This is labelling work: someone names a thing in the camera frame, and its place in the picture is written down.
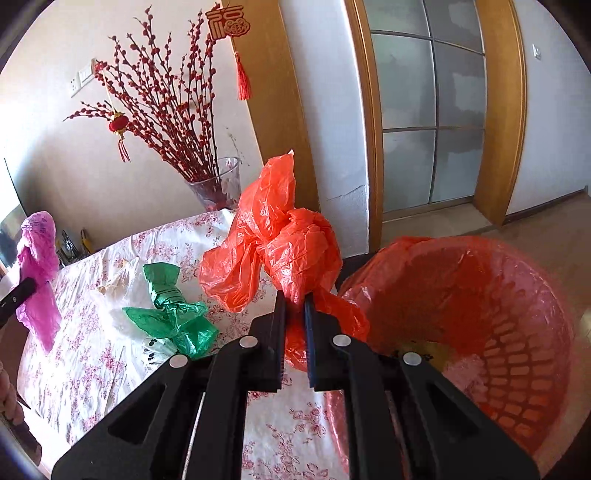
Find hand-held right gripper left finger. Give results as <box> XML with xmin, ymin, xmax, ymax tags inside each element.
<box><xmin>52</xmin><ymin>292</ymin><xmax>289</xmax><ymax>480</ymax></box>

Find pink plastic bag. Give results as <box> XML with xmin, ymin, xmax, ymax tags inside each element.
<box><xmin>15</xmin><ymin>211</ymin><xmax>63</xmax><ymax>354</ymax></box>

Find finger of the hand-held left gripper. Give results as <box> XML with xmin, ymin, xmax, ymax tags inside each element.
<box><xmin>0</xmin><ymin>277</ymin><xmax>38</xmax><ymax>330</ymax></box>

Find red plastic lattice basket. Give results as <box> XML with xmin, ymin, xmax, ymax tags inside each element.
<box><xmin>325</xmin><ymin>235</ymin><xmax>575</xmax><ymax>480</ymax></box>

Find frosted glass door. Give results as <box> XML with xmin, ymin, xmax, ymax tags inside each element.
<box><xmin>362</xmin><ymin>0</ymin><xmax>488</xmax><ymax>213</ymax></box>

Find floral tablecloth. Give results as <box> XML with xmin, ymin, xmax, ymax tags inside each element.
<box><xmin>16</xmin><ymin>208</ymin><xmax>352</xmax><ymax>480</ymax></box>

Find wooden framed glass door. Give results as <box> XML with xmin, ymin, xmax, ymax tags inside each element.
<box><xmin>231</xmin><ymin>0</ymin><xmax>528</xmax><ymax>259</ymax></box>

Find red hanging knot with tassel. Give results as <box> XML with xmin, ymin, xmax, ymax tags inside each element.
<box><xmin>205</xmin><ymin>4</ymin><xmax>254</xmax><ymax>101</ymax></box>

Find opaque red plastic bag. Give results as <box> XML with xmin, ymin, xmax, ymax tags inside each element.
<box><xmin>198</xmin><ymin>150</ymin><xmax>370</xmax><ymax>372</ymax></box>

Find white wall switch plate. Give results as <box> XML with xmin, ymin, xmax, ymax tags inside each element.
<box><xmin>78</xmin><ymin>58</ymin><xmax>100</xmax><ymax>86</ymax></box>

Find person's left hand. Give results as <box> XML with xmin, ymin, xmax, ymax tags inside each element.
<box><xmin>0</xmin><ymin>360</ymin><xmax>26</xmax><ymax>428</ymax></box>

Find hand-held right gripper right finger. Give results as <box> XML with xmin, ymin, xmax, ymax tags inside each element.
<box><xmin>302</xmin><ymin>295</ymin><xmax>541</xmax><ymax>480</ymax></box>

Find clear glass vase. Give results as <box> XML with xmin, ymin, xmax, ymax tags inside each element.
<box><xmin>185</xmin><ymin>157</ymin><xmax>242</xmax><ymax>213</ymax></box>

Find small red lantern ornament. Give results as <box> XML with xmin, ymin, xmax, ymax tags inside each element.
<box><xmin>108</xmin><ymin>112</ymin><xmax>132</xmax><ymax>163</ymax></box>

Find green patterned plastic bag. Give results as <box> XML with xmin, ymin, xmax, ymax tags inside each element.
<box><xmin>122</xmin><ymin>262</ymin><xmax>220</xmax><ymax>361</ymax></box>

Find red plastic liner bag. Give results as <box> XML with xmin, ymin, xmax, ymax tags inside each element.
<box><xmin>325</xmin><ymin>235</ymin><xmax>578</xmax><ymax>480</ymax></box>

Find red berry branches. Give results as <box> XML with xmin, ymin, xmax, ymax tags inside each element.
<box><xmin>64</xmin><ymin>4</ymin><xmax>218</xmax><ymax>183</ymax></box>

